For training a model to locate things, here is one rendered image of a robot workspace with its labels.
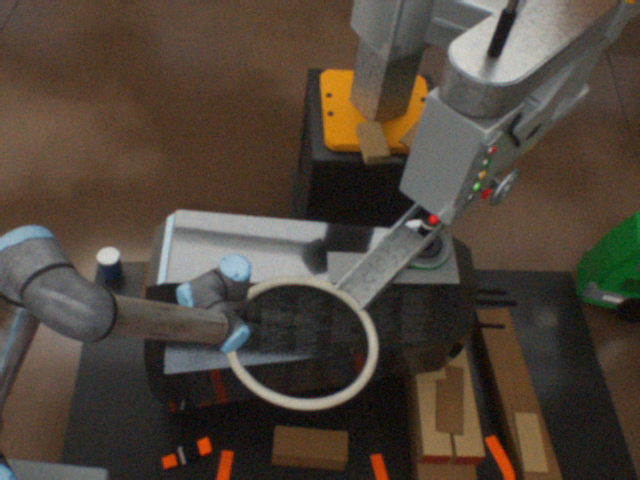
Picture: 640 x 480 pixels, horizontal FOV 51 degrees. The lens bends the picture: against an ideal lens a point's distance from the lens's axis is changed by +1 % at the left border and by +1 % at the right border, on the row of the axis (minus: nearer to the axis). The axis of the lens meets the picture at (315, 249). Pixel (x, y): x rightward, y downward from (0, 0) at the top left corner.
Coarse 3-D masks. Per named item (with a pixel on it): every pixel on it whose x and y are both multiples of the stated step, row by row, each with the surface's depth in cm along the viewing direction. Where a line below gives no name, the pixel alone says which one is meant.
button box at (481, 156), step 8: (496, 136) 188; (480, 144) 187; (488, 144) 186; (496, 144) 191; (480, 152) 189; (480, 160) 191; (472, 168) 194; (480, 168) 194; (472, 176) 196; (464, 184) 200; (472, 184) 199; (480, 184) 206; (464, 192) 202; (472, 192) 205; (456, 200) 207; (464, 200) 204; (472, 200) 211; (456, 208) 209
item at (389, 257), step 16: (416, 208) 234; (400, 224) 231; (384, 240) 229; (400, 240) 233; (416, 240) 232; (368, 256) 227; (384, 256) 231; (400, 256) 230; (416, 256) 229; (352, 272) 225; (368, 272) 229; (384, 272) 228; (400, 272) 227; (336, 288) 223; (352, 288) 227; (368, 288) 226; (384, 288) 224; (368, 304) 222
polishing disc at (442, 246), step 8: (408, 224) 253; (416, 224) 253; (440, 232) 252; (440, 240) 250; (448, 240) 250; (432, 248) 247; (440, 248) 248; (448, 248) 248; (424, 256) 245; (432, 256) 245; (440, 256) 245; (416, 264) 242; (424, 264) 242; (432, 264) 243
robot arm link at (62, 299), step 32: (32, 288) 126; (64, 288) 127; (96, 288) 132; (64, 320) 127; (96, 320) 130; (128, 320) 139; (160, 320) 148; (192, 320) 159; (224, 320) 172; (224, 352) 177
